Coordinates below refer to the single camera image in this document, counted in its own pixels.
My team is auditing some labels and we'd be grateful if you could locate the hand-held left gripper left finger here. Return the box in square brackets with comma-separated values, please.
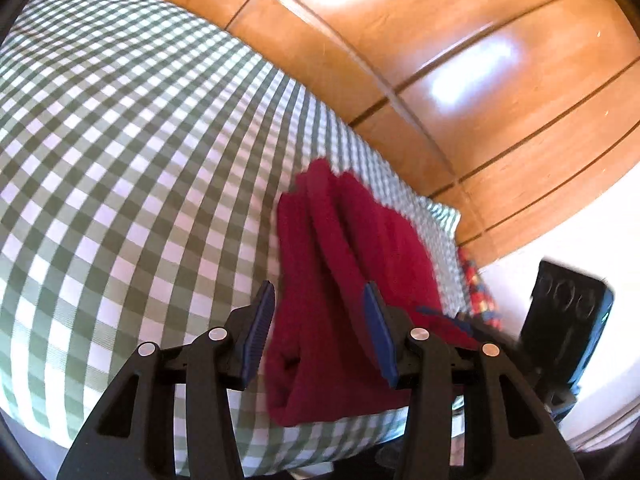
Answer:
[57, 280, 277, 480]

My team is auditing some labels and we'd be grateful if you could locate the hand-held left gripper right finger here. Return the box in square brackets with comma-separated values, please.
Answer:
[362, 281, 586, 480]

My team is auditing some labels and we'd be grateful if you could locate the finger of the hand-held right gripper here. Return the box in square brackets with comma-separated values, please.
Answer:
[415, 305, 526, 356]

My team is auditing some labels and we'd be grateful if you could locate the dark red cloth garment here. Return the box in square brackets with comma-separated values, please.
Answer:
[265, 158, 481, 428]

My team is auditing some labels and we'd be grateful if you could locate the colourful printed cloth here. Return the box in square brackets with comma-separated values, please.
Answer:
[457, 247, 506, 333]

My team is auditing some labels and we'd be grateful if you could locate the green white checked blanket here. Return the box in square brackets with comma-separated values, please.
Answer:
[0, 0, 463, 476]

